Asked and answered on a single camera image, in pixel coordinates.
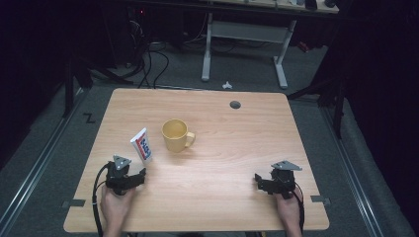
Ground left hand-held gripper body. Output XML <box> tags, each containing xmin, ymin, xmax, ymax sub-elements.
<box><xmin>105</xmin><ymin>155</ymin><xmax>133</xmax><ymax>197</ymax></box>

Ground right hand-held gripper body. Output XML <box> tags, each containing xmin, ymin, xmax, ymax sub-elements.
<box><xmin>263</xmin><ymin>160</ymin><xmax>303</xmax><ymax>200</ymax></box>

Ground white toothpaste tube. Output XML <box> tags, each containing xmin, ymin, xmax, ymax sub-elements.
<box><xmin>129</xmin><ymin>127</ymin><xmax>154</xmax><ymax>165</ymax></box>

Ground yellow mug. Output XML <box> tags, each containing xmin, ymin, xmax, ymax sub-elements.
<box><xmin>160</xmin><ymin>118</ymin><xmax>197</xmax><ymax>154</ymax></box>

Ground person's left hand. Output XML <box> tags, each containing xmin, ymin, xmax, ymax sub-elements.
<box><xmin>100</xmin><ymin>185</ymin><xmax>137</xmax><ymax>229</ymax></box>

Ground person's right hand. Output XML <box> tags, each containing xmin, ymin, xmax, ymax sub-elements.
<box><xmin>274</xmin><ymin>187</ymin><xmax>303</xmax><ymax>229</ymax></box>

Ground grey tape strip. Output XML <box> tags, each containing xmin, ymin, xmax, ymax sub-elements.
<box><xmin>309</xmin><ymin>195</ymin><xmax>332</xmax><ymax>207</ymax></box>
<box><xmin>60</xmin><ymin>198</ymin><xmax>87</xmax><ymax>209</ymax></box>

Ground black metal stand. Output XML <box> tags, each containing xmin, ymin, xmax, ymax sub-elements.
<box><xmin>61</xmin><ymin>58</ymin><xmax>95</xmax><ymax>119</ymax></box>
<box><xmin>286</xmin><ymin>73</ymin><xmax>348</xmax><ymax>140</ymax></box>

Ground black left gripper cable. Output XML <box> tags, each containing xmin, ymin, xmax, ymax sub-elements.
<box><xmin>91</xmin><ymin>161</ymin><xmax>112</xmax><ymax>237</ymax></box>

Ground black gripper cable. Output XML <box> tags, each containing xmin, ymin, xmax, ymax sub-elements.
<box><xmin>292</xmin><ymin>189</ymin><xmax>306</xmax><ymax>235</ymax></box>
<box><xmin>91</xmin><ymin>161</ymin><xmax>112</xmax><ymax>237</ymax></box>

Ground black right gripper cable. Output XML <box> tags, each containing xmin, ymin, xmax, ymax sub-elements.
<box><xmin>292</xmin><ymin>189</ymin><xmax>306</xmax><ymax>235</ymax></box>

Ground metal floor rail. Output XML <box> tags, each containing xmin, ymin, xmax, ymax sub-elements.
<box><xmin>319</xmin><ymin>105</ymin><xmax>385</xmax><ymax>237</ymax></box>
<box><xmin>0</xmin><ymin>88</ymin><xmax>91</xmax><ymax>233</ymax></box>

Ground black floor cables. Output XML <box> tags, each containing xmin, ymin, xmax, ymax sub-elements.
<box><xmin>127</xmin><ymin>19</ymin><xmax>171</xmax><ymax>90</ymax></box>

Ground white desk frame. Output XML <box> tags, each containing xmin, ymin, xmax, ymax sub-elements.
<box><xmin>201</xmin><ymin>0</ymin><xmax>340</xmax><ymax>90</ymax></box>

